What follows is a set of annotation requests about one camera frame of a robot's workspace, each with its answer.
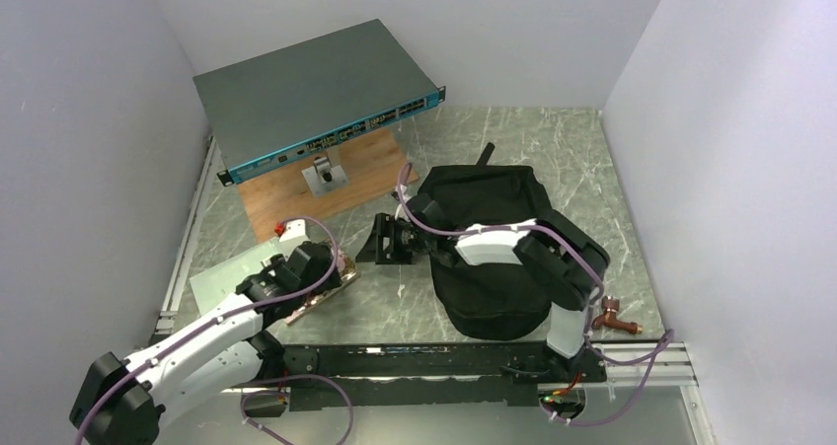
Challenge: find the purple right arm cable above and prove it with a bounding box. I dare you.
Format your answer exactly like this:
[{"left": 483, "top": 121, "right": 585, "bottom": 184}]
[{"left": 397, "top": 162, "right": 676, "bottom": 428}]

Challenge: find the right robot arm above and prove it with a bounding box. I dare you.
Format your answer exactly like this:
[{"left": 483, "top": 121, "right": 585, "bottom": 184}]
[{"left": 355, "top": 194, "right": 610, "bottom": 381}]

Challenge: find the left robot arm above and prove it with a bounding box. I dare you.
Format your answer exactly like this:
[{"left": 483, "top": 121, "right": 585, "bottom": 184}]
[{"left": 69, "top": 241, "right": 345, "bottom": 444}]

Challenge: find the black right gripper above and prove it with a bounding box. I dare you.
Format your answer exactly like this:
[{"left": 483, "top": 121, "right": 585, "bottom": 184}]
[{"left": 355, "top": 212, "right": 435, "bottom": 264}]

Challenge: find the metal switch stand bracket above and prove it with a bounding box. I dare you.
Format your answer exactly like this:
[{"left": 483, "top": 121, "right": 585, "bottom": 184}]
[{"left": 301, "top": 156, "right": 348, "bottom": 197}]

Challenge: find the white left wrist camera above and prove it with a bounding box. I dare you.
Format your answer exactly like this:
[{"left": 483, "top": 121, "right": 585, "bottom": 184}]
[{"left": 273, "top": 219, "right": 310, "bottom": 256}]

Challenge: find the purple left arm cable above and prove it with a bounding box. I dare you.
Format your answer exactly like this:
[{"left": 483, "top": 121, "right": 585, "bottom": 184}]
[{"left": 73, "top": 216, "right": 357, "bottom": 445}]

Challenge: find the copper brass tap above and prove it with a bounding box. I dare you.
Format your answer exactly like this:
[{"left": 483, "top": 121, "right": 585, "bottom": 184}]
[{"left": 591, "top": 296, "right": 643, "bottom": 335}]

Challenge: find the black student backpack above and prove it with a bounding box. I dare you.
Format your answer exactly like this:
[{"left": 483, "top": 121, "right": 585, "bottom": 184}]
[{"left": 418, "top": 143, "right": 552, "bottom": 341}]

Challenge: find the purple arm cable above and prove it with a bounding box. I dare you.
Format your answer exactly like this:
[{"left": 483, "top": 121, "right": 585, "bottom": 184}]
[
  {"left": 73, "top": 216, "right": 357, "bottom": 445},
  {"left": 397, "top": 162, "right": 676, "bottom": 428}
]

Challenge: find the grey notebook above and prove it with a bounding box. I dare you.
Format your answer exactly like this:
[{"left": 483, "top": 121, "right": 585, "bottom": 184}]
[{"left": 190, "top": 240, "right": 290, "bottom": 316}]

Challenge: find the grey network switch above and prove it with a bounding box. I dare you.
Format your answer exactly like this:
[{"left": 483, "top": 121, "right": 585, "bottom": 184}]
[{"left": 193, "top": 19, "right": 446, "bottom": 186}]

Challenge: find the wooden base board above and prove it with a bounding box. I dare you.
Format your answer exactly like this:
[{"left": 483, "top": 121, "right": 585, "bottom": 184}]
[{"left": 238, "top": 128, "right": 407, "bottom": 242}]

